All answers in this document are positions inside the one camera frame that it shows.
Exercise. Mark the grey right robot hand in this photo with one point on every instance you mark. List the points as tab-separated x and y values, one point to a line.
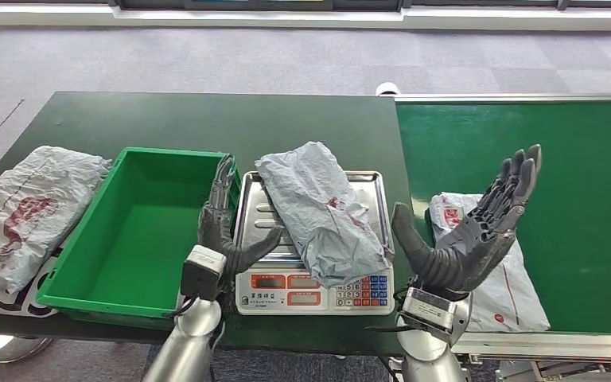
463	253

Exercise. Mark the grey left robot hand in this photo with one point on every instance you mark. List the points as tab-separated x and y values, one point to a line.
216	226

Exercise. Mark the grey parcel bag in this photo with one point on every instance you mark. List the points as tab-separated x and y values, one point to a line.
321	211

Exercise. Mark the grey parcel bag bright red logo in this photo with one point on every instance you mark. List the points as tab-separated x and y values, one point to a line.
516	303

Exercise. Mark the green conveyor belt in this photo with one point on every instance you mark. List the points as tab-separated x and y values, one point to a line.
579	211

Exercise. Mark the white conveyor roller end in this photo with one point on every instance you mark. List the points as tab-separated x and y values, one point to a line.
388	88

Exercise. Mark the grey parcel bag faded red print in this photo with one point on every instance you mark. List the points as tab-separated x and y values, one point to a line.
21	211

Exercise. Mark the green plastic crate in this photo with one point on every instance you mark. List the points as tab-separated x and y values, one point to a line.
142	237

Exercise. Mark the white electronic scale steel tray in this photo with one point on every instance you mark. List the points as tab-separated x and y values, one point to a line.
284	292

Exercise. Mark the white window sill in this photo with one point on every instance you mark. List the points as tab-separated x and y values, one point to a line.
305	17

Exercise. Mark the white bag dark letters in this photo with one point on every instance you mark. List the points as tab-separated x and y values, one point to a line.
0	303

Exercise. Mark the silver round table base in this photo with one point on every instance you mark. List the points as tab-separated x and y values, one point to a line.
13	348

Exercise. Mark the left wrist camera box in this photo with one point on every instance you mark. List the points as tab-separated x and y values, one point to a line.
202	271

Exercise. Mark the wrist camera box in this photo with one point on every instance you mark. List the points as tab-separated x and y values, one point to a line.
202	271
429	311

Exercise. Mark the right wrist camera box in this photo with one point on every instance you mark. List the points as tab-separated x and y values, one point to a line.
429	311

